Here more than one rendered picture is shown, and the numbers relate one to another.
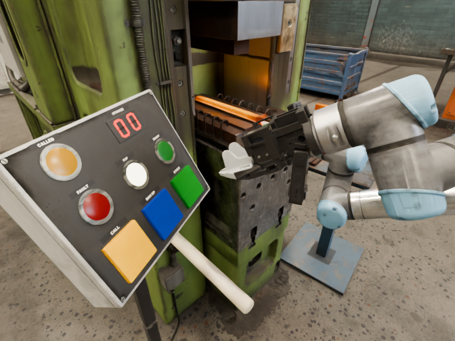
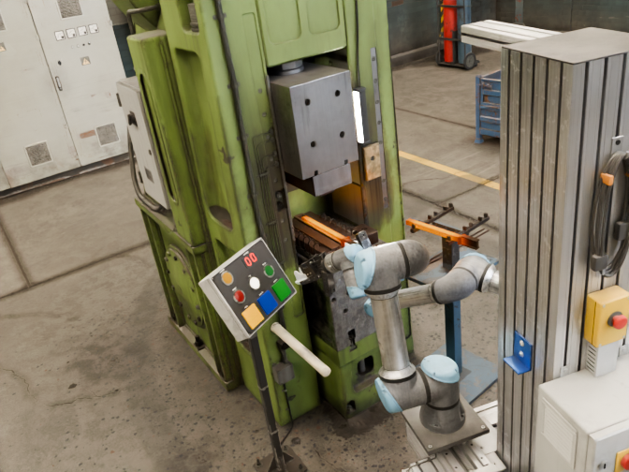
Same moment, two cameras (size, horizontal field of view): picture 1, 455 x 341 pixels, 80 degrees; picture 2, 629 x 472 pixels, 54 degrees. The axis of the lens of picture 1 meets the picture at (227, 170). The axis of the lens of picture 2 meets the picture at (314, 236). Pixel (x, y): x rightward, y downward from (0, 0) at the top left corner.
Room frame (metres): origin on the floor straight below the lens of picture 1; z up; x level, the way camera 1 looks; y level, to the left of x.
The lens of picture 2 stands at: (-1.55, -0.60, 2.34)
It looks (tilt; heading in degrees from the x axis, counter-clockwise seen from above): 27 degrees down; 14
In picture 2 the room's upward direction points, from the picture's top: 8 degrees counter-clockwise
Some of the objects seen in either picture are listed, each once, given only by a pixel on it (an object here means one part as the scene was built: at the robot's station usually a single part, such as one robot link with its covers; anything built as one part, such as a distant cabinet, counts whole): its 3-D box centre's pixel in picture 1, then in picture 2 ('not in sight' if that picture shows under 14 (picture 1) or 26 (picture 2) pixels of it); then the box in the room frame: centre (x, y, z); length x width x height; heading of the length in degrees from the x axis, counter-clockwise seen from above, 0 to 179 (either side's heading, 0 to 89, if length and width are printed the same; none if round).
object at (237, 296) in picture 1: (201, 262); (299, 348); (0.60, 0.09, 0.62); 0.44 x 0.05 x 0.05; 44
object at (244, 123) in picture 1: (216, 117); (316, 236); (1.05, 0.04, 0.96); 0.42 x 0.20 x 0.09; 44
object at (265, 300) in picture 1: (251, 296); (366, 408); (0.87, -0.13, 0.01); 0.58 x 0.39 x 0.01; 134
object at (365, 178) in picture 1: (347, 159); (451, 268); (1.16, -0.60, 0.70); 0.40 x 0.30 x 0.02; 142
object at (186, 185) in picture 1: (186, 186); (281, 289); (0.50, 0.09, 1.01); 0.07 x 0.05 x 0.07; 159
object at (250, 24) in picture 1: (214, 17); (307, 168); (1.05, 0.04, 1.32); 0.42 x 0.20 x 0.10; 44
